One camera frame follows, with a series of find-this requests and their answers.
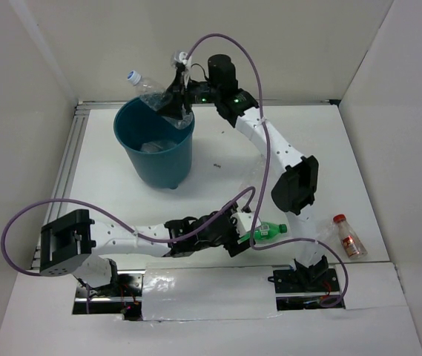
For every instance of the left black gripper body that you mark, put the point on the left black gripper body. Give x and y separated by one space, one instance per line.
231 235

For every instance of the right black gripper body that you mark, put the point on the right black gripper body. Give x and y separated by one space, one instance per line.
204 93

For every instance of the clear bottle blue cap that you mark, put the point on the clear bottle blue cap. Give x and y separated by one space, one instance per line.
160 100

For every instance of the green plastic bottle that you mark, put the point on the green plastic bottle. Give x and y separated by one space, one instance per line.
268 231

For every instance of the red cap bottle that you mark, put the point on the red cap bottle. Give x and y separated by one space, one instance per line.
348 238

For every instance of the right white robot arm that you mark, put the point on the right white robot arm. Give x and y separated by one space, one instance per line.
294 190

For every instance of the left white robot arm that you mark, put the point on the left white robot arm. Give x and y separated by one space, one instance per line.
76 244

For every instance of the teal plastic bin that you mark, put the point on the teal plastic bin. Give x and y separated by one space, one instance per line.
134 124

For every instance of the white tape sheet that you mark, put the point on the white tape sheet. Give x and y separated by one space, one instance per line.
190 294

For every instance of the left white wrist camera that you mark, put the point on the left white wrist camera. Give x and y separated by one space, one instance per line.
243 222

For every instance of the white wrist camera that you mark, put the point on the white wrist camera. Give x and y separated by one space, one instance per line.
243 222
181 61

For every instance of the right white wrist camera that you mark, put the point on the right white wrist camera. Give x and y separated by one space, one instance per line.
181 61

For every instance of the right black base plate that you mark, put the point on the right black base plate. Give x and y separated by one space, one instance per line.
291 294

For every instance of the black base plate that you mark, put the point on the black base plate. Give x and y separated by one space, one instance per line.
123 299
291 294

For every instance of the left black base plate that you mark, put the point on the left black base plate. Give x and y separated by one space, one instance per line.
123 299

